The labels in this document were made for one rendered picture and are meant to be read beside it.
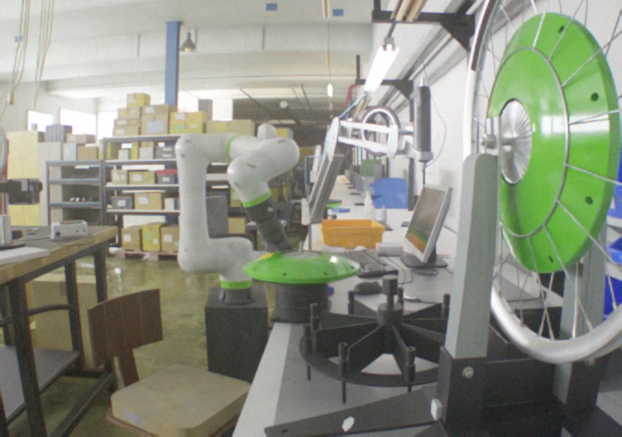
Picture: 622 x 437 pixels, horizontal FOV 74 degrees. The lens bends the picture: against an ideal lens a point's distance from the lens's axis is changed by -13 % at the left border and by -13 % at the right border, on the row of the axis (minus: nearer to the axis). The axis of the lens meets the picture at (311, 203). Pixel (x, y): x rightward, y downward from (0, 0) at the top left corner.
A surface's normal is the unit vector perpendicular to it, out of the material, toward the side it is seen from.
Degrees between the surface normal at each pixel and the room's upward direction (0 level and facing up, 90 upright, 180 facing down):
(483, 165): 90
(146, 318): 90
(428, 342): 93
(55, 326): 90
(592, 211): 102
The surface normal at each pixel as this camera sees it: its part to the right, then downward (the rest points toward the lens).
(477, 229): 0.02, 0.08
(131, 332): 0.85, 0.04
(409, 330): -0.73, 0.11
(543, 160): -0.98, 0.07
